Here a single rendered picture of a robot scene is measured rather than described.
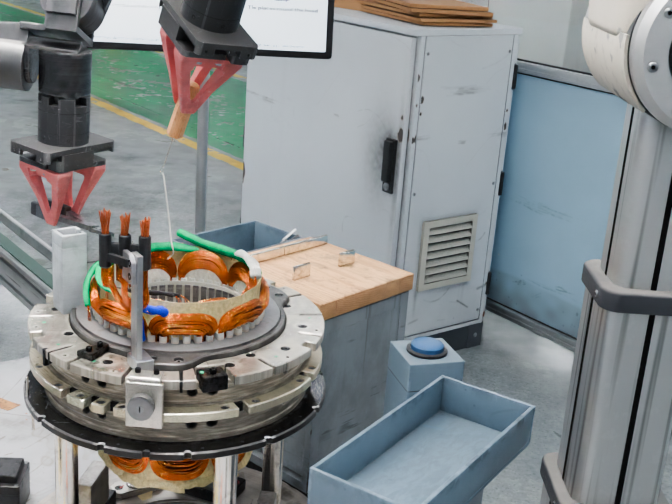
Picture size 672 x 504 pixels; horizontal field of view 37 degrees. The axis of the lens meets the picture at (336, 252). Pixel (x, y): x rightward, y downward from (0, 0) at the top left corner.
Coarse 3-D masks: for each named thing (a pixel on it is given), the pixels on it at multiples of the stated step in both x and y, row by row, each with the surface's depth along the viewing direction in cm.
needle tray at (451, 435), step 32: (448, 384) 106; (384, 416) 97; (416, 416) 103; (448, 416) 107; (480, 416) 105; (512, 416) 103; (352, 448) 92; (384, 448) 98; (416, 448) 100; (448, 448) 100; (480, 448) 101; (512, 448) 98; (320, 480) 87; (352, 480) 93; (384, 480) 94; (416, 480) 94; (448, 480) 87; (480, 480) 93
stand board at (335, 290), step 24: (264, 264) 136; (288, 264) 137; (312, 264) 138; (336, 264) 138; (360, 264) 139; (384, 264) 140; (312, 288) 129; (336, 288) 129; (360, 288) 130; (384, 288) 133; (408, 288) 137; (336, 312) 126
